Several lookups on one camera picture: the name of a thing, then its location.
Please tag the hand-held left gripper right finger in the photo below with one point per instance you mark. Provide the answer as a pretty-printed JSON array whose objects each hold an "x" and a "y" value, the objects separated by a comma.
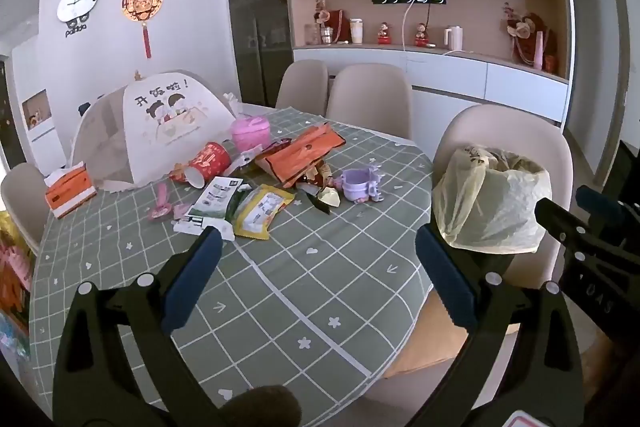
[{"x": 445, "y": 279}]

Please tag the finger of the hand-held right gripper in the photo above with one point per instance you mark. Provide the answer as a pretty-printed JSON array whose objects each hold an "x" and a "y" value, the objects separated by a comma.
[
  {"x": 600, "y": 207},
  {"x": 590, "y": 287}
]

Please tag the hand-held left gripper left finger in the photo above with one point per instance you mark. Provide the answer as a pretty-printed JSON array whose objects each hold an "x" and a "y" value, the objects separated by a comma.
[{"x": 192, "y": 279}]

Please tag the pink wrapper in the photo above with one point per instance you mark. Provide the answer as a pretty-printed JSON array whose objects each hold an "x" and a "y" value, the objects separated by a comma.
[{"x": 162, "y": 207}]

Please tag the white green packet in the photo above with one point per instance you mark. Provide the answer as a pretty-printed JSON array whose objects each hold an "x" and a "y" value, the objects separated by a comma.
[{"x": 216, "y": 197}]

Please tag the waste bin with yellow bag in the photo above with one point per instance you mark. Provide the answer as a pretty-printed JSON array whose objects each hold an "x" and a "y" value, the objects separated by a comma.
[{"x": 492, "y": 207}]

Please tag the yellow packet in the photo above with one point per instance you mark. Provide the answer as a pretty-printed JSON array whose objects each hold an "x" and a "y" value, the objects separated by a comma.
[{"x": 262, "y": 213}]

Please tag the red paper cup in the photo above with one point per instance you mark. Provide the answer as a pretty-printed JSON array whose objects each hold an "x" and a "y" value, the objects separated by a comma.
[{"x": 210, "y": 159}]

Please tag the purple plastic cup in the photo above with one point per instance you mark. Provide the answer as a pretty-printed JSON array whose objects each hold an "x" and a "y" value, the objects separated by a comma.
[{"x": 357, "y": 184}]

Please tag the foil snack wrapper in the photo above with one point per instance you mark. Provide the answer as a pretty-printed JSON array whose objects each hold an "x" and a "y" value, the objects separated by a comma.
[{"x": 320, "y": 187}]

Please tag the orange snack bag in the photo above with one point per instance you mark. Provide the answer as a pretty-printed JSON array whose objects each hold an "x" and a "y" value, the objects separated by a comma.
[{"x": 300, "y": 153}]

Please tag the white printed wrapper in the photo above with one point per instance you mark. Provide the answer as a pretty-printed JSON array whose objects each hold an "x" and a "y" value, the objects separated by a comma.
[{"x": 190, "y": 223}]

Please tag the green checked tablecloth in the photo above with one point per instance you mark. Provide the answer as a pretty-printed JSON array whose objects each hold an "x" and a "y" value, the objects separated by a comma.
[{"x": 300, "y": 267}]

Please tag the beige chair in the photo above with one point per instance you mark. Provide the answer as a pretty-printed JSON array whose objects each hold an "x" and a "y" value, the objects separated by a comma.
[
  {"x": 20, "y": 197},
  {"x": 370, "y": 99},
  {"x": 500, "y": 127},
  {"x": 300, "y": 82}
]

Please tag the orange white tissue box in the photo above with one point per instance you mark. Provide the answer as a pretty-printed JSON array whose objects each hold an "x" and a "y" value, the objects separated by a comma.
[{"x": 70, "y": 194}]

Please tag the pink bottle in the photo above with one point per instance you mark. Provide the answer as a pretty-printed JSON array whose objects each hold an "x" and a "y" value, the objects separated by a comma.
[{"x": 539, "y": 52}]

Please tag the pink lidded plastic container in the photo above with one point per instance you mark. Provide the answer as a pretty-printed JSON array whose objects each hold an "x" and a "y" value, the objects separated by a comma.
[{"x": 250, "y": 133}]

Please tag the white mesh food cover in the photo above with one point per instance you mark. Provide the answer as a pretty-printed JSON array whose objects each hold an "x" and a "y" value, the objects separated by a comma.
[{"x": 165, "y": 122}]

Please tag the brown red plush doll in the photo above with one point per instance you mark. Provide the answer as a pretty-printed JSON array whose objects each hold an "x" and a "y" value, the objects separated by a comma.
[{"x": 522, "y": 29}]

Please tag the colourful snack bag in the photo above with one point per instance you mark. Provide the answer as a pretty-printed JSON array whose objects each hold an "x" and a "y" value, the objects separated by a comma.
[{"x": 12, "y": 277}]

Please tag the white side cabinet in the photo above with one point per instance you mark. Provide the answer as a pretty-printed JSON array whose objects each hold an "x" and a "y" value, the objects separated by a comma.
[{"x": 42, "y": 142}]

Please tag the white electric kettle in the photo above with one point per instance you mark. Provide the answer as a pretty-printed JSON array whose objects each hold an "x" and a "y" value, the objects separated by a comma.
[{"x": 452, "y": 39}]

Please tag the red round figurine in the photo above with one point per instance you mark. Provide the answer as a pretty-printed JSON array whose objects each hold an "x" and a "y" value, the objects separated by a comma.
[
  {"x": 421, "y": 36},
  {"x": 384, "y": 34}
]

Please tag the white tumbler cup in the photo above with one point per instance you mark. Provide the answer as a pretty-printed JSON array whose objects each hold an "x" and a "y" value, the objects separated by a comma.
[{"x": 356, "y": 32}]

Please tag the clear glass jar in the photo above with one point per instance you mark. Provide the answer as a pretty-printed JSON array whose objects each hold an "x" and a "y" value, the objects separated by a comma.
[{"x": 312, "y": 34}]

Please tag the dark red box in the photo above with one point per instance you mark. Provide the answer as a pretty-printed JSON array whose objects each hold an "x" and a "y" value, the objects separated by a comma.
[{"x": 337, "y": 27}]

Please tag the dark glossy tall cabinet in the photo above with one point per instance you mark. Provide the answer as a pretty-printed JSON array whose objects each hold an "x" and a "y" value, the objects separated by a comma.
[{"x": 255, "y": 7}]

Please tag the red round tassel ornament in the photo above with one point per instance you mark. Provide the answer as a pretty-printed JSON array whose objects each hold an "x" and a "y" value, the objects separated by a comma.
[{"x": 142, "y": 2}]

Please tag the small plush doll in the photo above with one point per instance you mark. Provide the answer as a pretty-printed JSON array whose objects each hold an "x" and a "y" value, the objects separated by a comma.
[{"x": 321, "y": 12}]

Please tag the panda wall clock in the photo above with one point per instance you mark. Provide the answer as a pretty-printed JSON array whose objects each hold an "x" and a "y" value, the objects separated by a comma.
[{"x": 76, "y": 2}]

